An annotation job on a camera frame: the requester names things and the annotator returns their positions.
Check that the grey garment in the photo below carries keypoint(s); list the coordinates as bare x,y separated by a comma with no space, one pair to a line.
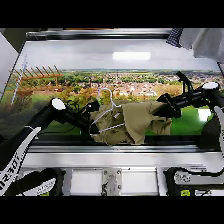
206,41

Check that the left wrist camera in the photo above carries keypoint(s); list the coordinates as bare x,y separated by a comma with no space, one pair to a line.
92,106

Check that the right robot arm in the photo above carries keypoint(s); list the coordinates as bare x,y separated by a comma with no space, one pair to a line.
197,96

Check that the khaki shirt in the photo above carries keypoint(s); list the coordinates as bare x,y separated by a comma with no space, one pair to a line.
143,121

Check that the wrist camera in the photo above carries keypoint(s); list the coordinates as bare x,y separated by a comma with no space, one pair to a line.
184,81
92,106

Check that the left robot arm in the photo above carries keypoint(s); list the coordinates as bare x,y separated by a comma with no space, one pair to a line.
36,125

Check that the checked shirt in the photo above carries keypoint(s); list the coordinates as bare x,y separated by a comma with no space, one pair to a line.
174,36

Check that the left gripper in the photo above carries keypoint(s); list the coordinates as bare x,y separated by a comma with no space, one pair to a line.
87,124

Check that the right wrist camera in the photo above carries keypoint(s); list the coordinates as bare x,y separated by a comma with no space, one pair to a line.
184,81

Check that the silver frame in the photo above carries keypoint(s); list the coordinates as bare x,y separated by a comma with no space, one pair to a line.
111,181

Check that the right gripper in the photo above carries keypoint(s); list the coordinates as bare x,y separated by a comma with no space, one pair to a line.
170,106

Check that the white clothes hanger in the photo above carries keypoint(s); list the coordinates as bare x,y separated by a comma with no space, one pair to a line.
109,92

